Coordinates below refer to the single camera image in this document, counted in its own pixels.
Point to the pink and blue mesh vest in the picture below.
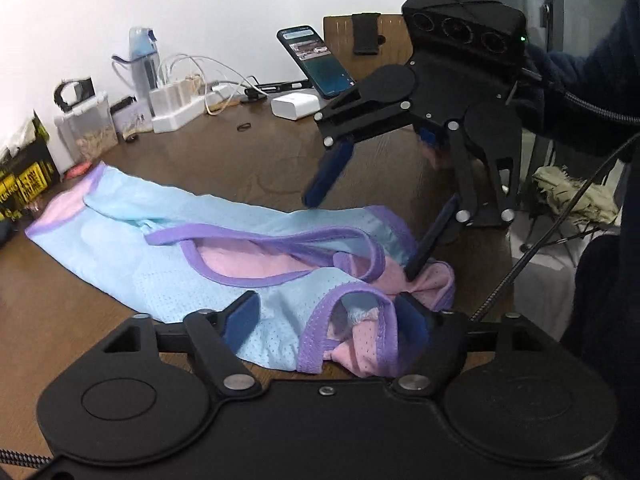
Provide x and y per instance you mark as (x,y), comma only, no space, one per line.
(175,260)

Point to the clear food container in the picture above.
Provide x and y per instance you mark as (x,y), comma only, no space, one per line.
(85,130)

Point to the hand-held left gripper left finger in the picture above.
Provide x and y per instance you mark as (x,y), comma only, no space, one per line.
(240,317)

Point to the yellow and black carton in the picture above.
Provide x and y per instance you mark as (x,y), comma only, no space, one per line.
(25,180)

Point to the smartphone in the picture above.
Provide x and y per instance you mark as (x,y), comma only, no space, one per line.
(320,65)

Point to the smartwatch on stand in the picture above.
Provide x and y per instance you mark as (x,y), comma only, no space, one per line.
(75,91)

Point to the person's dark clothing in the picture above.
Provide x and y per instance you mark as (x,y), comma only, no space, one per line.
(610,335)

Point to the wooden chair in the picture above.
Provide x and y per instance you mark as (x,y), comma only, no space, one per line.
(340,45)

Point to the small red object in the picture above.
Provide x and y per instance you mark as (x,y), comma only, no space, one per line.
(77,169)

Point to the person's right forearm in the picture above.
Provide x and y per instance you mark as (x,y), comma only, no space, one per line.
(590,75)

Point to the white power strip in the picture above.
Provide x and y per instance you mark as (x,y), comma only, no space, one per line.
(175,115)

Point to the small clear bag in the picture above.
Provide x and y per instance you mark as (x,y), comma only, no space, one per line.
(132,121)

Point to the person's right hand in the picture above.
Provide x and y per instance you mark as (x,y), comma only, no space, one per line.
(436,157)

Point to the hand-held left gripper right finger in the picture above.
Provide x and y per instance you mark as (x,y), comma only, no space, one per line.
(412,322)

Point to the small black device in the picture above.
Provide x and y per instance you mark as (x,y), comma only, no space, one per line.
(122,105)

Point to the white power bank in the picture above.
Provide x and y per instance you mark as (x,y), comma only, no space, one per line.
(295,105)

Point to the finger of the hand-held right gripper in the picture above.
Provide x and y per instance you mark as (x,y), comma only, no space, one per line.
(327,170)
(462,175)

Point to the black cloth on chair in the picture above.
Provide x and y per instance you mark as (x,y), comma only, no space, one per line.
(365,35)

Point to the blue water bottle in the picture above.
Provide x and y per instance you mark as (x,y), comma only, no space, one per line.
(142,60)

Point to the small dark object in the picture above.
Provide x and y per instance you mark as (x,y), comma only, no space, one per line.
(131,138)

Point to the olive cloth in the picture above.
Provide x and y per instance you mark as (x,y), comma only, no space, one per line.
(565,187)

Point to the black cylindrical object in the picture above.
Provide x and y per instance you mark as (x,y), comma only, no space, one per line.
(5,234)

